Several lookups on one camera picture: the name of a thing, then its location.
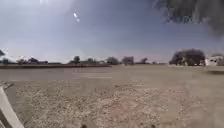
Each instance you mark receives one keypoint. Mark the row of distant trees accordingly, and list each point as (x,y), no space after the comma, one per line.
(111,61)

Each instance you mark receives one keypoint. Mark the dark clump of bushes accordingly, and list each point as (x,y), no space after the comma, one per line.
(187,57)

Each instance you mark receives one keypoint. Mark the white building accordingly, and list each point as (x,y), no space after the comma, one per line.
(215,61)

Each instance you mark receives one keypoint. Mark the long low wall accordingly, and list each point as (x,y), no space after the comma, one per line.
(53,66)

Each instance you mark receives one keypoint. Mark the large bare-branched tree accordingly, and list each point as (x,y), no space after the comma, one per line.
(196,11)

